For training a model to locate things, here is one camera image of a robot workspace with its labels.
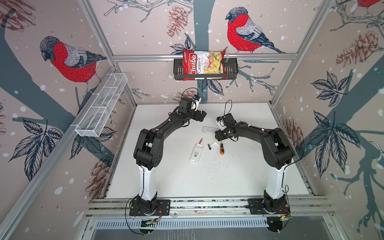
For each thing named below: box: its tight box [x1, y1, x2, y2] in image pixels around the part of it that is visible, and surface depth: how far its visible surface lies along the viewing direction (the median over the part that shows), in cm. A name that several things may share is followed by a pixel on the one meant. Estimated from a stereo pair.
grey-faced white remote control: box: [202, 126, 221, 135], surface depth 106 cm
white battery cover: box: [210, 141, 220, 150], surface depth 98 cm
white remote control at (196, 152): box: [189, 143, 204, 164], surface depth 94 cm
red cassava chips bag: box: [182, 49, 229, 81], surface depth 89 cm
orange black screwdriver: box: [220, 140, 225, 155], surface depth 95 cm
